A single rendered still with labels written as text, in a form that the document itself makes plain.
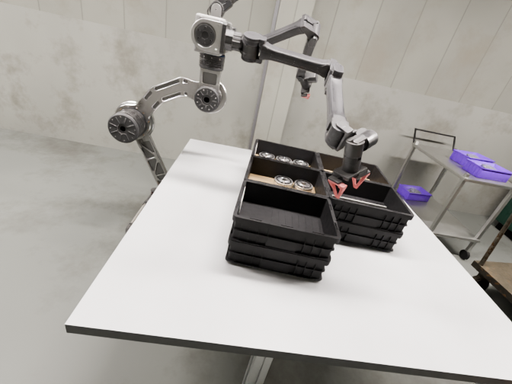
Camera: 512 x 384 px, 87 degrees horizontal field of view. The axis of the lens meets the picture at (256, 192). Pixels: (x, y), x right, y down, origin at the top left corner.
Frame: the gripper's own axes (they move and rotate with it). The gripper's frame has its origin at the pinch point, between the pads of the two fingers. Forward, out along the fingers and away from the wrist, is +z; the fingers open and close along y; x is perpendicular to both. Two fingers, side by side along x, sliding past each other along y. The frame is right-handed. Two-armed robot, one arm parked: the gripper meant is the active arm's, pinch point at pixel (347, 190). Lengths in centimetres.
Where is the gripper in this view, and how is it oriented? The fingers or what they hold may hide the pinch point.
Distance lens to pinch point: 102.2
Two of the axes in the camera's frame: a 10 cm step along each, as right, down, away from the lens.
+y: 8.2, -3.7, 4.4
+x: -5.7, -4.5, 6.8
